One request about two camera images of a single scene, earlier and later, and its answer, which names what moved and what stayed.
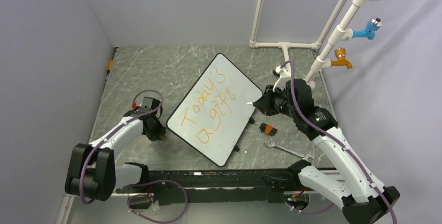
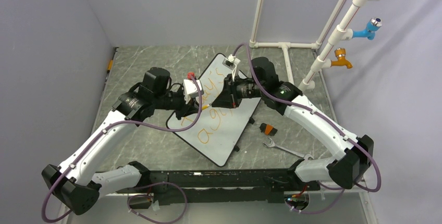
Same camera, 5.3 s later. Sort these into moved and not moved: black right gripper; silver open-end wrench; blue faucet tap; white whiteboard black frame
Moved: black right gripper
Not moved: white whiteboard black frame; silver open-end wrench; blue faucet tap
